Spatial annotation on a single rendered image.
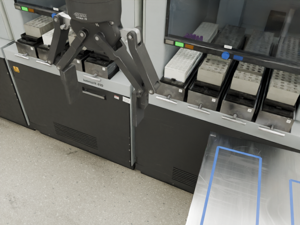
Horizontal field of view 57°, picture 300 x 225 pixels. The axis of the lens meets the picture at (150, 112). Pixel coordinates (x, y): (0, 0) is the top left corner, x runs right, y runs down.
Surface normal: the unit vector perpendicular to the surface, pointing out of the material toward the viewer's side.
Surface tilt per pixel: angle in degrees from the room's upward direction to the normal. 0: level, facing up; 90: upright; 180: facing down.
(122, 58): 50
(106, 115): 90
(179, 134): 90
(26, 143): 0
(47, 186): 0
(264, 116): 90
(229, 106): 90
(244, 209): 0
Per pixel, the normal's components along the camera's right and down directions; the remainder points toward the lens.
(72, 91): 0.91, 0.29
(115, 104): -0.42, 0.58
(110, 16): 0.64, 0.50
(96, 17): 0.19, 0.64
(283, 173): 0.03, -0.76
